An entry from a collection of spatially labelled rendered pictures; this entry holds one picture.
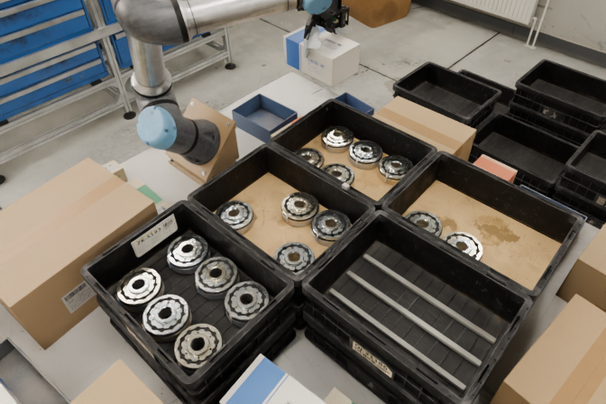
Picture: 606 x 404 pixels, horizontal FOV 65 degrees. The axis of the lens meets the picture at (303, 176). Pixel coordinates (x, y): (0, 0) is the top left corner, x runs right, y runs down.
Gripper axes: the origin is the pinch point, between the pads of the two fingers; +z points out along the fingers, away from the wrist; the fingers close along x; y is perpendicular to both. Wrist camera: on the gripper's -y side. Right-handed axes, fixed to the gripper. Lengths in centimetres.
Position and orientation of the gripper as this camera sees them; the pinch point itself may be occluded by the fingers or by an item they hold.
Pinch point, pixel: (321, 48)
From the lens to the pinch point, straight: 148.0
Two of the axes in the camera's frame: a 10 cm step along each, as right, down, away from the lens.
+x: 7.0, -5.0, 5.1
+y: 7.1, 4.8, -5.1
